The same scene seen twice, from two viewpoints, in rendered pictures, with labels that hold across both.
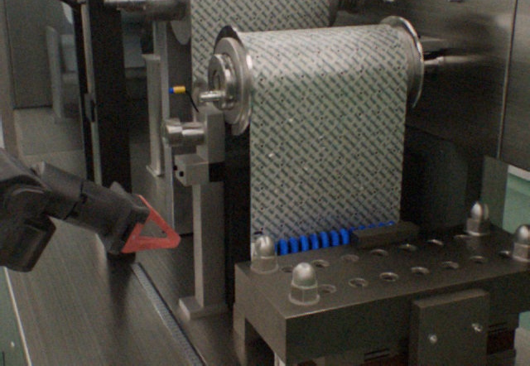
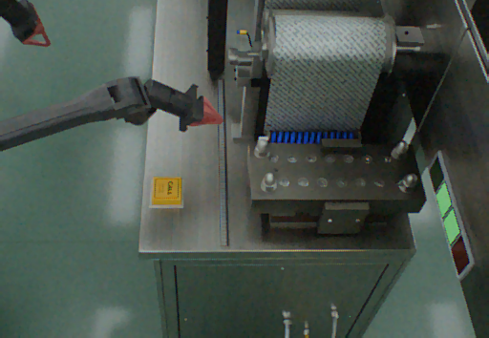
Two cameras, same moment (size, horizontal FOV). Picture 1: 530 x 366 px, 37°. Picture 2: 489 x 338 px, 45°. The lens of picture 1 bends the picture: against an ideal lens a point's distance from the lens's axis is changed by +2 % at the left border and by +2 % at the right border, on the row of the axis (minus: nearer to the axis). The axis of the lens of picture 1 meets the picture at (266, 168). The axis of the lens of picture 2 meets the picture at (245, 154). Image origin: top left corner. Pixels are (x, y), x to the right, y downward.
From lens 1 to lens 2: 0.70 m
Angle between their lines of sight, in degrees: 37
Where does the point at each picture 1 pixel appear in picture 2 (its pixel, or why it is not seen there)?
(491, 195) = not seen: hidden behind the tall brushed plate
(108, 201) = (183, 106)
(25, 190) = (135, 112)
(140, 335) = (202, 144)
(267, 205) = (276, 115)
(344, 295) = (289, 190)
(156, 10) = not seen: outside the picture
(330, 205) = (315, 119)
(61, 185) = (159, 97)
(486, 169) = not seen: hidden behind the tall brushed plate
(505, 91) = (431, 102)
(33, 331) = (154, 122)
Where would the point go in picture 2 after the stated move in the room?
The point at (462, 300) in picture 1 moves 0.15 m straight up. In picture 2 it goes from (350, 209) to (367, 170)
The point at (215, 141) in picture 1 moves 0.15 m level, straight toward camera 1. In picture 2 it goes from (257, 69) to (238, 115)
